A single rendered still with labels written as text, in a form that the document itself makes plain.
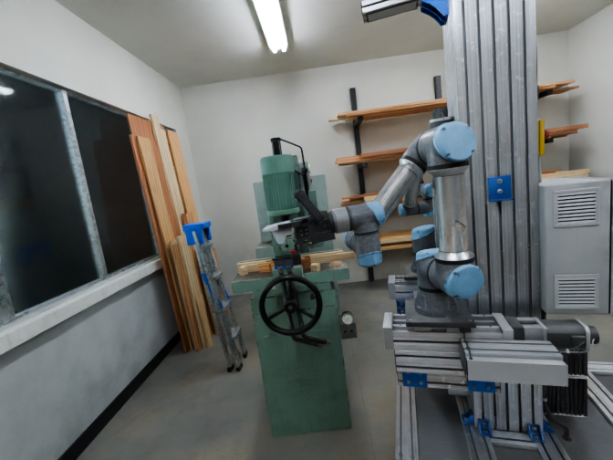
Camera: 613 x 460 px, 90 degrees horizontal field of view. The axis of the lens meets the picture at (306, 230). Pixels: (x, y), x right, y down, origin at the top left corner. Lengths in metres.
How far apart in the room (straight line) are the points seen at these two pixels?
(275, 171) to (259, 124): 2.49
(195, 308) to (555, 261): 2.56
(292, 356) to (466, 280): 1.02
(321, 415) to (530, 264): 1.27
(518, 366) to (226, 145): 3.66
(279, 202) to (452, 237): 0.88
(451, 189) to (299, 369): 1.21
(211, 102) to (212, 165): 0.76
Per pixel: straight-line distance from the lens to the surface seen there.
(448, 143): 0.98
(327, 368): 1.78
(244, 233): 4.08
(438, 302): 1.20
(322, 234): 0.91
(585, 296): 1.46
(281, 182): 1.59
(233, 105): 4.17
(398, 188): 1.08
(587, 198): 1.39
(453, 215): 1.02
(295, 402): 1.90
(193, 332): 3.02
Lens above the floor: 1.34
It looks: 8 degrees down
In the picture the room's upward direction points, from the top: 7 degrees counter-clockwise
